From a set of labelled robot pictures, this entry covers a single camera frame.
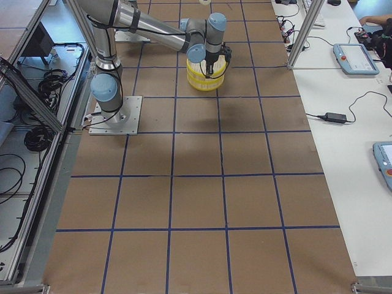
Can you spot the aluminium frame post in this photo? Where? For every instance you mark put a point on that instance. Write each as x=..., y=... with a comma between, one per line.
x=312, y=9

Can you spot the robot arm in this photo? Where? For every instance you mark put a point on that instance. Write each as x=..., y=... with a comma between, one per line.
x=201, y=41

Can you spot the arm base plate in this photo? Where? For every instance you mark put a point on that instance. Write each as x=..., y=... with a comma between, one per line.
x=125, y=122

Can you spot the yellow steamer layer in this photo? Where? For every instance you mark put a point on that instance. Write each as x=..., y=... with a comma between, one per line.
x=200, y=83
x=198, y=71

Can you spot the black power adapter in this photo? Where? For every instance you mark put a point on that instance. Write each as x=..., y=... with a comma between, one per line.
x=333, y=118

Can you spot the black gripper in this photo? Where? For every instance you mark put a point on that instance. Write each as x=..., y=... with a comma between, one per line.
x=211, y=59

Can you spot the blue teach pendant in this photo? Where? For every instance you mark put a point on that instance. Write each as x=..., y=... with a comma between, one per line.
x=354, y=59
x=382, y=154

